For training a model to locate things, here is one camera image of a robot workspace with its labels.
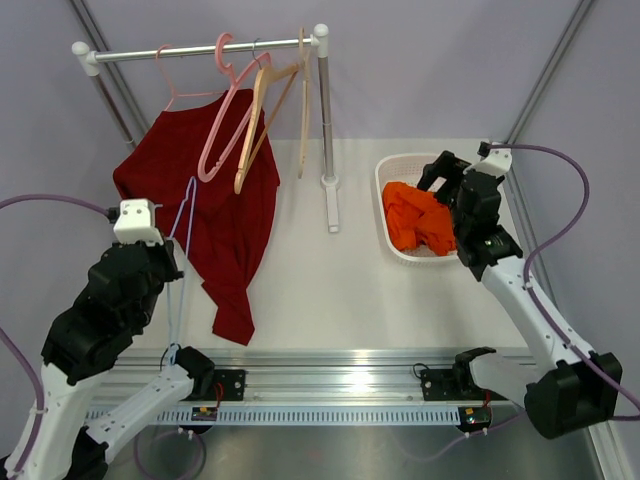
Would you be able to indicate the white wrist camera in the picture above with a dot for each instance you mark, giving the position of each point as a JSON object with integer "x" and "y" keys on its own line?
{"x": 495, "y": 161}
{"x": 136, "y": 222}

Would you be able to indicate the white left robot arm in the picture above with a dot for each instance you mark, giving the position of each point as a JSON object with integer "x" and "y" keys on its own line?
{"x": 81, "y": 347}

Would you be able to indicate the white metal clothes rack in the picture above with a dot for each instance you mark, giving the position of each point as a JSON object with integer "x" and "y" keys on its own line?
{"x": 318, "y": 41}

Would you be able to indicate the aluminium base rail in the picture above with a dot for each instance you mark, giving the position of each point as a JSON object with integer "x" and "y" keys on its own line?
{"x": 305, "y": 376}

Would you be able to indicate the beige wooden hanger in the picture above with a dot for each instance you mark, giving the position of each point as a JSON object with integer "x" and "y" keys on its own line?
{"x": 304, "y": 63}

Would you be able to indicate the brown wooden hanger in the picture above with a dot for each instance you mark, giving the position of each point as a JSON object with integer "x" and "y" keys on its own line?
{"x": 267, "y": 76}

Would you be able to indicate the white slotted cable duct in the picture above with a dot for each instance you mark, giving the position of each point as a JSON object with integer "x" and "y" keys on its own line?
{"x": 273, "y": 415}

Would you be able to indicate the white perforated plastic basket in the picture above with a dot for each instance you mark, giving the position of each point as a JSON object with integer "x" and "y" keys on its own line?
{"x": 405, "y": 168}

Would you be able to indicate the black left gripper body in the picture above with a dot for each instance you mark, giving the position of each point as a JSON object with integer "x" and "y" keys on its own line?
{"x": 164, "y": 266}

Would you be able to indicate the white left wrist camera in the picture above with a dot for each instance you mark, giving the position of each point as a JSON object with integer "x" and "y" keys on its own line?
{"x": 136, "y": 222}

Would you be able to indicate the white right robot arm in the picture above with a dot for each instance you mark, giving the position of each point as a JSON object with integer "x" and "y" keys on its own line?
{"x": 572, "y": 386}

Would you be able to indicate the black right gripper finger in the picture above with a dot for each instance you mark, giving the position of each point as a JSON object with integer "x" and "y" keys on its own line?
{"x": 446, "y": 165}
{"x": 447, "y": 192}

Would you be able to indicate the thin pink wire hanger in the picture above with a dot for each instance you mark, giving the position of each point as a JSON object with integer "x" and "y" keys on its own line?
{"x": 173, "y": 91}

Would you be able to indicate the orange t shirt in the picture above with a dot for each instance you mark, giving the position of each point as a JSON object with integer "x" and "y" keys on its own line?
{"x": 415, "y": 218}

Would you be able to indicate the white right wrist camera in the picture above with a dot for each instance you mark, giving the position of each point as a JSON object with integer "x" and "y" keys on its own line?
{"x": 495, "y": 161}

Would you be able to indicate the light blue wire hanger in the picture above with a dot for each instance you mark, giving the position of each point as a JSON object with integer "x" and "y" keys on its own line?
{"x": 184, "y": 215}

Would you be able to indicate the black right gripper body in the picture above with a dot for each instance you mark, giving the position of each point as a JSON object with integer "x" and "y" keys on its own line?
{"x": 459, "y": 218}

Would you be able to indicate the dark red t shirt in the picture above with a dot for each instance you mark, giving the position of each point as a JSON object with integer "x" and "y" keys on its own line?
{"x": 225, "y": 233}

